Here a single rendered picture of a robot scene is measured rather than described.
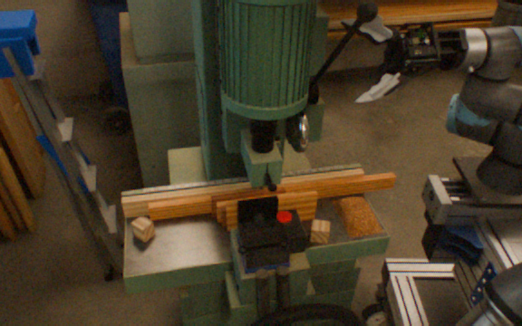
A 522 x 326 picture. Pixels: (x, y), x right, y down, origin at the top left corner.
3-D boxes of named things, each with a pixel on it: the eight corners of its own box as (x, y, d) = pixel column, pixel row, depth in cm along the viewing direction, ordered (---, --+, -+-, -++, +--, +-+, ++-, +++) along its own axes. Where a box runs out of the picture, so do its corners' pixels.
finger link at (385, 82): (364, 91, 71) (401, 57, 73) (352, 102, 77) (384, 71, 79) (378, 105, 71) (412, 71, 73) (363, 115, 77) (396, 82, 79)
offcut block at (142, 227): (155, 234, 99) (153, 221, 96) (145, 242, 96) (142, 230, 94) (144, 226, 100) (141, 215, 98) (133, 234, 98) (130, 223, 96)
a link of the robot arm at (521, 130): (536, 170, 118) (557, 129, 110) (484, 154, 124) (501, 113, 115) (539, 148, 126) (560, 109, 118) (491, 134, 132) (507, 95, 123)
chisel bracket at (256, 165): (251, 193, 98) (251, 163, 92) (240, 156, 108) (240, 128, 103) (283, 188, 99) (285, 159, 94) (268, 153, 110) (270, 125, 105)
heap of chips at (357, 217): (350, 237, 99) (352, 229, 98) (331, 201, 109) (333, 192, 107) (383, 232, 101) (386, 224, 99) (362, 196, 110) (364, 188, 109)
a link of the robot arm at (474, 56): (456, 39, 84) (464, 79, 83) (435, 40, 83) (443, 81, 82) (481, 20, 77) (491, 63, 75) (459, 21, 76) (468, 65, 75)
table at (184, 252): (125, 335, 85) (120, 319, 81) (128, 225, 108) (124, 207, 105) (405, 285, 96) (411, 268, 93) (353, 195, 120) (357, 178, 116)
